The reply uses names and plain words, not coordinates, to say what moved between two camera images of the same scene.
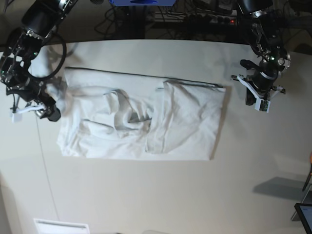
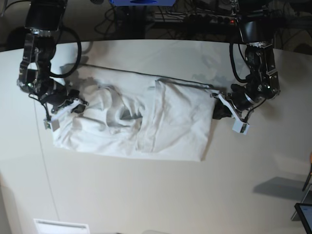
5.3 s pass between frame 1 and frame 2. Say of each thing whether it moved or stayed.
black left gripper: moved
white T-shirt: stayed
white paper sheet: stayed
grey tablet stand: stayed
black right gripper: moved
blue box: stayed
